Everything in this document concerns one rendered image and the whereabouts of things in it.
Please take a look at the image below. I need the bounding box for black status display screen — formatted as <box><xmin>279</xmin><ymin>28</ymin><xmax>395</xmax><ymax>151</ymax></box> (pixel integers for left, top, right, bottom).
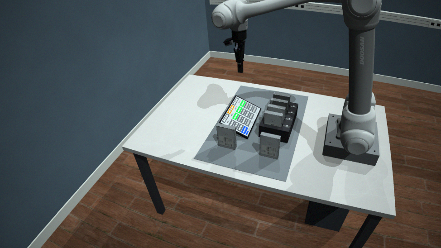
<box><xmin>219</xmin><ymin>95</ymin><xmax>261</xmax><ymax>139</ymax></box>

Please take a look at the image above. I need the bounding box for grey flat mat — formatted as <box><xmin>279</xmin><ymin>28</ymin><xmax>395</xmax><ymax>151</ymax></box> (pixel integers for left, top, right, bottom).
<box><xmin>194</xmin><ymin>86</ymin><xmax>308</xmax><ymax>182</ymax></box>

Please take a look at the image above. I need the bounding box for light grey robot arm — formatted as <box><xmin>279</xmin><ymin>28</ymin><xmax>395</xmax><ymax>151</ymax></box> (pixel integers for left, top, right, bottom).
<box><xmin>211</xmin><ymin>0</ymin><xmax>382</xmax><ymax>155</ymax></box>

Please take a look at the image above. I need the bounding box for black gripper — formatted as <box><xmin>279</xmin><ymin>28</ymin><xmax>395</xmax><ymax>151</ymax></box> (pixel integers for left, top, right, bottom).
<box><xmin>232</xmin><ymin>30</ymin><xmax>247</xmax><ymax>73</ymax></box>

